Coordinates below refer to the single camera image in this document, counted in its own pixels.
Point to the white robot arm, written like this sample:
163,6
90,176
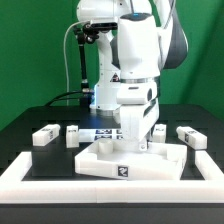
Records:
136,40

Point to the white marker tag sheet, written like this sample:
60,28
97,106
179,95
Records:
90,135

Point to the white desk top panel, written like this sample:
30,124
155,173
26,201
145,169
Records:
120,159

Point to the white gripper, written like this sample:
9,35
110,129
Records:
138,112

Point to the white U-shaped frame fixture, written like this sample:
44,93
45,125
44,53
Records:
14,189

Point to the black camera on mount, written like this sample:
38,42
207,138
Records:
89,32

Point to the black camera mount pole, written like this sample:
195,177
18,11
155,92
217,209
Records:
84,81

